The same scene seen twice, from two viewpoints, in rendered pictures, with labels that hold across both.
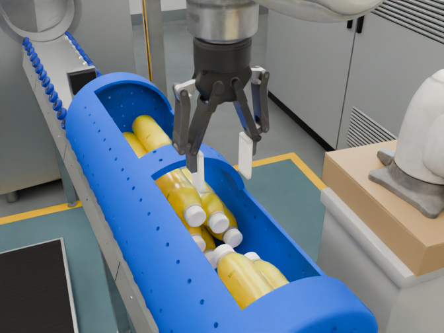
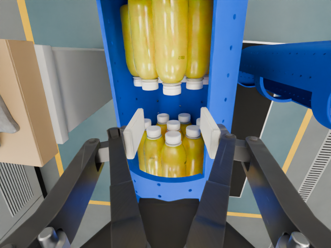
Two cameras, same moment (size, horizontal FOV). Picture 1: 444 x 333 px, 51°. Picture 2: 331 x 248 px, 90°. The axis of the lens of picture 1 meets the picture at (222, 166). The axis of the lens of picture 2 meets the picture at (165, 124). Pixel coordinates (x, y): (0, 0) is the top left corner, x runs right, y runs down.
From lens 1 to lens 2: 0.55 m
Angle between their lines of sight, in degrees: 34
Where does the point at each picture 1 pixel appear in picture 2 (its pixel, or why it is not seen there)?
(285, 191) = not seen: hidden behind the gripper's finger
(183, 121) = (284, 180)
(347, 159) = (27, 153)
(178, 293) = (237, 48)
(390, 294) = (60, 56)
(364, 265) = (65, 84)
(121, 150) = not seen: hidden behind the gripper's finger
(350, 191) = (42, 127)
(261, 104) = (78, 175)
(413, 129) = not seen: outside the picture
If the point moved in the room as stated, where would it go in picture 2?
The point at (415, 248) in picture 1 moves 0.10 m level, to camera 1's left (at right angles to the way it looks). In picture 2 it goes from (16, 49) to (56, 68)
